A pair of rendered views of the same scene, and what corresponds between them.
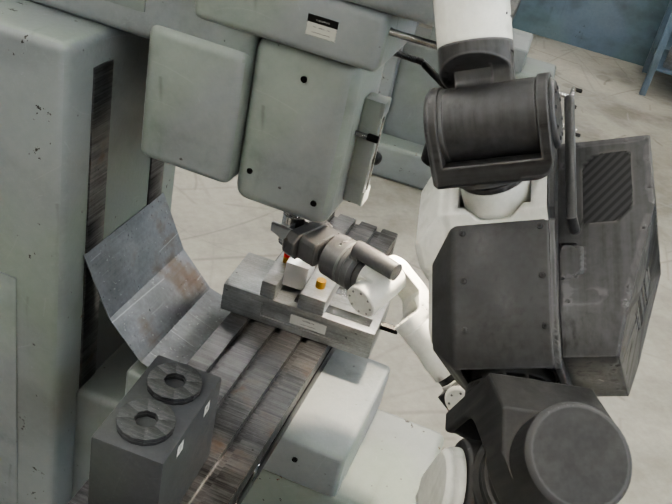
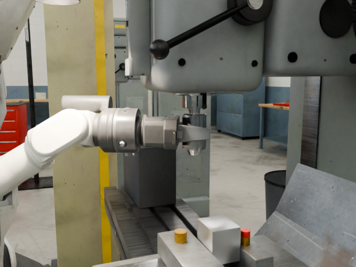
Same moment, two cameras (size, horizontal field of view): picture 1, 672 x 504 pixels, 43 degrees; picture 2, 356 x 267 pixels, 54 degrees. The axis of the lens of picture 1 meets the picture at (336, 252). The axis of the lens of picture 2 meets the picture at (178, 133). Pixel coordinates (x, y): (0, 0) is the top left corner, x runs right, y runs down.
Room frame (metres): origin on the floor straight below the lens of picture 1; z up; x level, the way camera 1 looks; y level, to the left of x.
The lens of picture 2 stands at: (2.04, -0.28, 1.33)
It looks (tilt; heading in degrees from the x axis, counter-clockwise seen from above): 9 degrees down; 149
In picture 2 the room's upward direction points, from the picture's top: straight up
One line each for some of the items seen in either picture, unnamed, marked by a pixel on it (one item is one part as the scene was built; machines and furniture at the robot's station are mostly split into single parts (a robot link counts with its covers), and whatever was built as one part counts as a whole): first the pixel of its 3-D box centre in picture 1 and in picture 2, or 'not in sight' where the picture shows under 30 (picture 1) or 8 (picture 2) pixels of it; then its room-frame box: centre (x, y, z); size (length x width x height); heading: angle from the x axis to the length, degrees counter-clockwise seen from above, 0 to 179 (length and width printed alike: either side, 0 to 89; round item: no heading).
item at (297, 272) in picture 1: (299, 270); (217, 239); (1.59, 0.07, 1.06); 0.06 x 0.05 x 0.06; 170
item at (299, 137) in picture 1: (311, 118); (197, 5); (1.47, 0.10, 1.47); 0.21 x 0.19 x 0.32; 167
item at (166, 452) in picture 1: (156, 443); (148, 166); (1.01, 0.22, 1.05); 0.22 x 0.12 x 0.20; 170
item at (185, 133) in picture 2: not in sight; (193, 134); (1.50, 0.08, 1.23); 0.06 x 0.02 x 0.03; 56
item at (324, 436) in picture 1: (261, 387); not in sight; (1.47, 0.10, 0.81); 0.50 x 0.35 x 0.12; 77
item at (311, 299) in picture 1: (321, 287); (187, 259); (1.58, 0.01, 1.04); 0.15 x 0.06 x 0.04; 170
